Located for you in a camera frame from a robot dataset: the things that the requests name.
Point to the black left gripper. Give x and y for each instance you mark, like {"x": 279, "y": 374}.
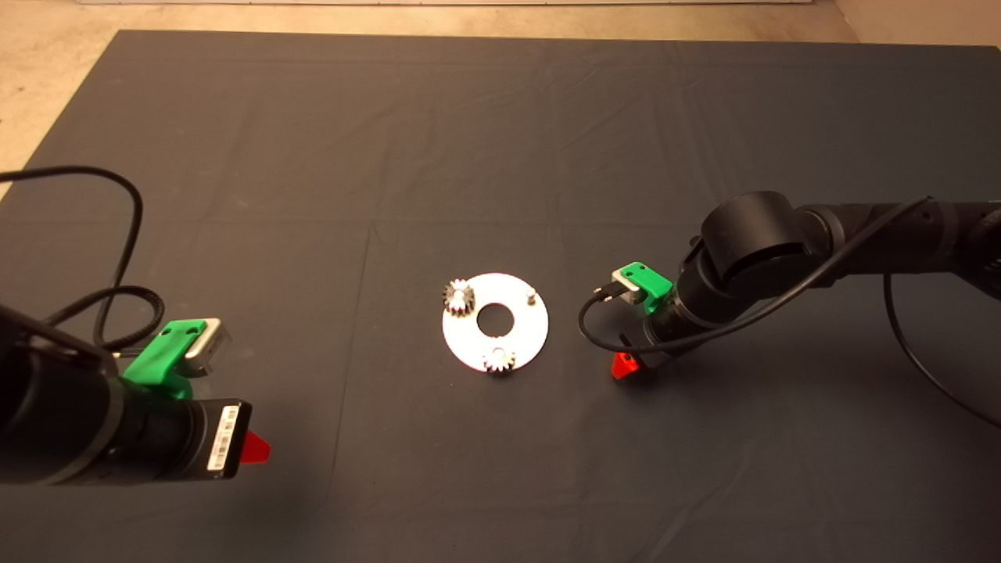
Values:
{"x": 180, "y": 438}

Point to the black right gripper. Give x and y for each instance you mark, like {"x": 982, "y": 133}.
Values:
{"x": 661, "y": 336}

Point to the steel planetary spur gear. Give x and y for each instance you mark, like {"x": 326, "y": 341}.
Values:
{"x": 457, "y": 301}
{"x": 498, "y": 361}

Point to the round metal carrier plate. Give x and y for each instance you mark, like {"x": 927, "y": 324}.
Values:
{"x": 524, "y": 328}

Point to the dark grey table cloth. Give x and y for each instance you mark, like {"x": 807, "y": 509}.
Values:
{"x": 547, "y": 117}

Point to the silver right camera box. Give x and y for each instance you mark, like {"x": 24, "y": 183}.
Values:
{"x": 626, "y": 281}

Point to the silver camera box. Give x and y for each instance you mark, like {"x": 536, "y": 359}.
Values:
{"x": 213, "y": 344}
{"x": 626, "y": 281}

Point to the green right camera mount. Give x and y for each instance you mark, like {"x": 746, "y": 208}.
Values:
{"x": 653, "y": 285}

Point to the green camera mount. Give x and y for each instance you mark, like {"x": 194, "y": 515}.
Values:
{"x": 160, "y": 360}
{"x": 653, "y": 285}

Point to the silver left camera box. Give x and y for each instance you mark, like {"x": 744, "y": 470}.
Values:
{"x": 213, "y": 344}

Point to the green left camera mount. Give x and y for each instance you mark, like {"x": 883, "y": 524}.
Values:
{"x": 160, "y": 360}

